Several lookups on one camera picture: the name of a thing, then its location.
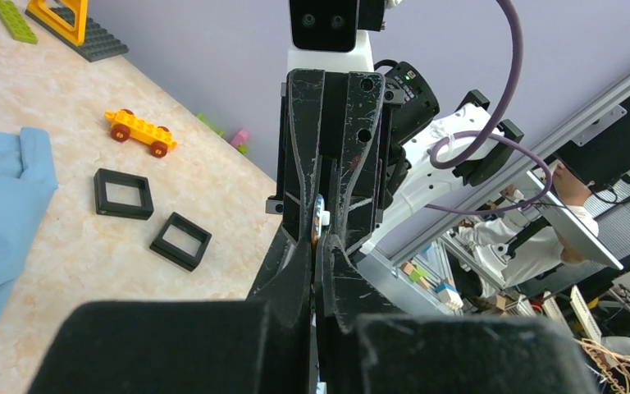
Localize orange toy car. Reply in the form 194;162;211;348
104;108;179;158

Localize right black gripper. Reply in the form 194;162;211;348
267;69;400;255

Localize green toy brick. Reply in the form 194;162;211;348
0;0;38;44

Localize grey building baseplate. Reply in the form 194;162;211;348
25;6;130;63

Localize black square frame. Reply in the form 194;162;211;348
94;168;154;220
149;212;212;272

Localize upper black square frame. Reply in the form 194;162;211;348
94;168;154;220

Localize round green brooch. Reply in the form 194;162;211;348
311;194;331;250

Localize green pink toy pieces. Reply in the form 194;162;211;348
196;112;251;156

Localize person in white shirt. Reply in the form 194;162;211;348
456;161;601;289

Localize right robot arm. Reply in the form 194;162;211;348
266;62;523;254

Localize yellow triangular toy block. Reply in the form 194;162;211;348
26;0;89;47

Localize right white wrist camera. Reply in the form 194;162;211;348
286;0;396;72

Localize lower black square frame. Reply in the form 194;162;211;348
149;212;212;272

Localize silver laptop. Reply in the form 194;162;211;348
534;190;623;271

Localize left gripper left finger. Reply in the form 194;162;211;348
29;228;315;393

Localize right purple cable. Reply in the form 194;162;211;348
423;0;554;217

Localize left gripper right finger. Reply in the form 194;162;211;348
315;235;597;393

